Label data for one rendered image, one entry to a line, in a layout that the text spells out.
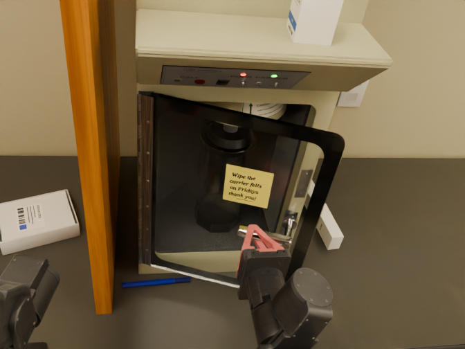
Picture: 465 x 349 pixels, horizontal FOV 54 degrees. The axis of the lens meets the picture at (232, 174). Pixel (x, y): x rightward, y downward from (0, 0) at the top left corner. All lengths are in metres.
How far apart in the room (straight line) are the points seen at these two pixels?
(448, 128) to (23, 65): 1.21
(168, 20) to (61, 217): 0.59
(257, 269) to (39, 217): 0.57
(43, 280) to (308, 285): 0.31
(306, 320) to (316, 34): 0.35
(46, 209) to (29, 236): 0.08
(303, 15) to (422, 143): 1.02
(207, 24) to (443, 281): 0.83
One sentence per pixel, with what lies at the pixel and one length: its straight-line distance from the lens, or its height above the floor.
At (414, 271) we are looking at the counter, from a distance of 1.17.
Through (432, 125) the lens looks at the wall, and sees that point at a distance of 1.52.
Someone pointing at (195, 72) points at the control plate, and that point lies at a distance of 0.60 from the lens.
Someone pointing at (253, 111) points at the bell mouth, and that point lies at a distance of 0.76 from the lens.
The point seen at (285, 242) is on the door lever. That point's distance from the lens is 0.74.
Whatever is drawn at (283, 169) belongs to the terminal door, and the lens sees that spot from 0.70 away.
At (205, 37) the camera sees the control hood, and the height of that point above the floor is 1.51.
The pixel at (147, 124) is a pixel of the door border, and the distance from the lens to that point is 0.71.
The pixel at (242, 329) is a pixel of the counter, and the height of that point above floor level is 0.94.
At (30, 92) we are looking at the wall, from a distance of 1.24.
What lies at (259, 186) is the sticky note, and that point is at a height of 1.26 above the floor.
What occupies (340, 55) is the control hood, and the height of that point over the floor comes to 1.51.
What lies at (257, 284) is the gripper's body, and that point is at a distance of 0.66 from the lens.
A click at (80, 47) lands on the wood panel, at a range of 0.57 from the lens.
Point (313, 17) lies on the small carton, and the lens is 0.59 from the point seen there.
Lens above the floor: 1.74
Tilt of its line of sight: 40 degrees down
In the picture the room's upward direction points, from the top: 10 degrees clockwise
